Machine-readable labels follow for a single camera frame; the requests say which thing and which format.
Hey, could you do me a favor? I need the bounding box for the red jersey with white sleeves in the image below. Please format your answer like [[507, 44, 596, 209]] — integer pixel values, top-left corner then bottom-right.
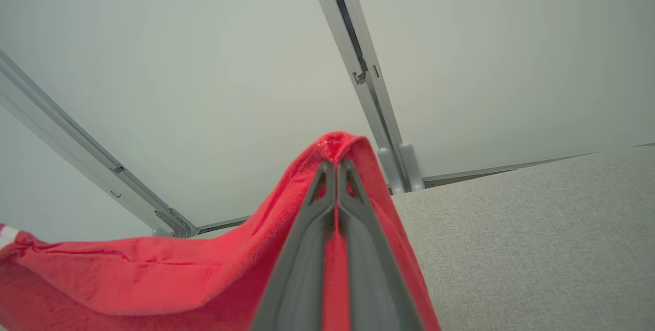
[[0, 131, 442, 331]]

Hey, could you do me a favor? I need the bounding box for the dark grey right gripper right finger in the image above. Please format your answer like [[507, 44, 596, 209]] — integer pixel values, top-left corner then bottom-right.
[[337, 158, 426, 331]]

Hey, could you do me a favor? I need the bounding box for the grey partition post with caster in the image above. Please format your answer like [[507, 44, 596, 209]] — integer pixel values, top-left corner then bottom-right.
[[0, 50, 200, 239]]

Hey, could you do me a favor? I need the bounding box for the grey partition bottom rail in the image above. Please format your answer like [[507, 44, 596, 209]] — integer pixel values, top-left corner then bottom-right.
[[423, 151, 600, 189], [197, 215, 252, 235]]

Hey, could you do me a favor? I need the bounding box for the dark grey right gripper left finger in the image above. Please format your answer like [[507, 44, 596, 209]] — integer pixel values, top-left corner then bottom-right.
[[250, 160, 337, 331]]

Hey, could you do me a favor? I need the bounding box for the grey double partition post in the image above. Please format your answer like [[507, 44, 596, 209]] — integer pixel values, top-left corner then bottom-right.
[[304, 0, 426, 194]]

